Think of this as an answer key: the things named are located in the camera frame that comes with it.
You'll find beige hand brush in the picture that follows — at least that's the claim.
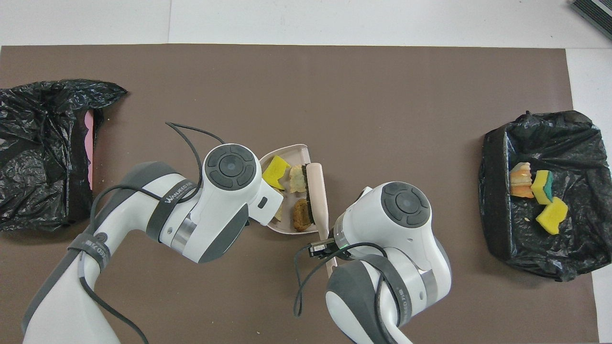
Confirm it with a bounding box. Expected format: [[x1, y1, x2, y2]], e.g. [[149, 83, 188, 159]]
[[306, 163, 338, 280]]

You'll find beige plastic dustpan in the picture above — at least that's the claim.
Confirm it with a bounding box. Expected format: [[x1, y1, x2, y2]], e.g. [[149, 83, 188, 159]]
[[258, 144, 322, 235]]

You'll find yellow sponge piece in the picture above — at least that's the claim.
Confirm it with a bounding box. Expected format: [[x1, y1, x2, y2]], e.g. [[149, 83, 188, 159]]
[[535, 196, 569, 235], [532, 170, 554, 205], [262, 155, 291, 191]]

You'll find brown sponge chunk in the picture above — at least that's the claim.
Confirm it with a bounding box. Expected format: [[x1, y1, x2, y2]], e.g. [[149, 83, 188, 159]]
[[293, 198, 315, 232]]

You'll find pink bin with black bag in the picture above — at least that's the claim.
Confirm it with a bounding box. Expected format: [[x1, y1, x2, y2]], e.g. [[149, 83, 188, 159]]
[[0, 79, 129, 233]]

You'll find bin lined with black bag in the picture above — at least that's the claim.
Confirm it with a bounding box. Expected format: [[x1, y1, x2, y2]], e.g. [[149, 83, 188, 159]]
[[478, 111, 612, 282]]

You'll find brown table mat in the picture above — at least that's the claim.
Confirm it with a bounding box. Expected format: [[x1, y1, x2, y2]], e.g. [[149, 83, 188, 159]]
[[0, 44, 599, 344]]

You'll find grey ribbed device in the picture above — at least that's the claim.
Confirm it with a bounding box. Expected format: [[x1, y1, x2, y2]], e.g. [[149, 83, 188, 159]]
[[571, 0, 612, 41]]

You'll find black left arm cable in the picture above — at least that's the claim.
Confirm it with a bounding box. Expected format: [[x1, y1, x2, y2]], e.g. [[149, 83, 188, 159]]
[[79, 122, 226, 344]]

